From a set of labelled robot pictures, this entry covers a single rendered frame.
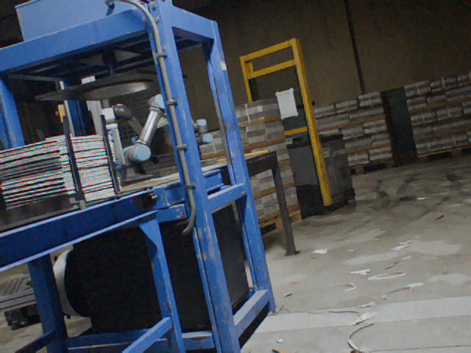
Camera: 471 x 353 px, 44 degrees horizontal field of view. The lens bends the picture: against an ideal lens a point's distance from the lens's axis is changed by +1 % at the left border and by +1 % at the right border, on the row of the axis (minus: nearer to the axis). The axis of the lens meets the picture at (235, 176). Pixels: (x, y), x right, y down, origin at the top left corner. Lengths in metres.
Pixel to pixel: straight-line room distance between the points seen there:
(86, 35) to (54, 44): 0.16
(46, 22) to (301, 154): 3.93
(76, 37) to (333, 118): 7.62
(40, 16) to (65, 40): 0.27
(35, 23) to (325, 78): 9.11
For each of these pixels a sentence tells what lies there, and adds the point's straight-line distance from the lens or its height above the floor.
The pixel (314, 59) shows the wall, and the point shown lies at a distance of 11.67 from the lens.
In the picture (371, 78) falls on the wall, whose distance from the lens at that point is 11.48.
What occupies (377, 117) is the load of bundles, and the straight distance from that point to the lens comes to 9.81.
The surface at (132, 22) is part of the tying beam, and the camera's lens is 2.53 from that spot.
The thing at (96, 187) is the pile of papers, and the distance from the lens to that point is 2.36.
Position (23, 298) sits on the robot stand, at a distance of 4.19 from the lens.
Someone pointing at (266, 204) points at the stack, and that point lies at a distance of 5.50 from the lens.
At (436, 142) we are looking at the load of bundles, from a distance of 9.76.
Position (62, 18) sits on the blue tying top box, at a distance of 2.85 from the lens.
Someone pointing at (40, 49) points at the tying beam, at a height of 1.50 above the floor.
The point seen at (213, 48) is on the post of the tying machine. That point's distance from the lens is 3.01.
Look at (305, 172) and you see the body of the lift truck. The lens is 6.29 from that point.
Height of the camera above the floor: 0.90
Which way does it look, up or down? 3 degrees down
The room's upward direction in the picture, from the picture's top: 12 degrees counter-clockwise
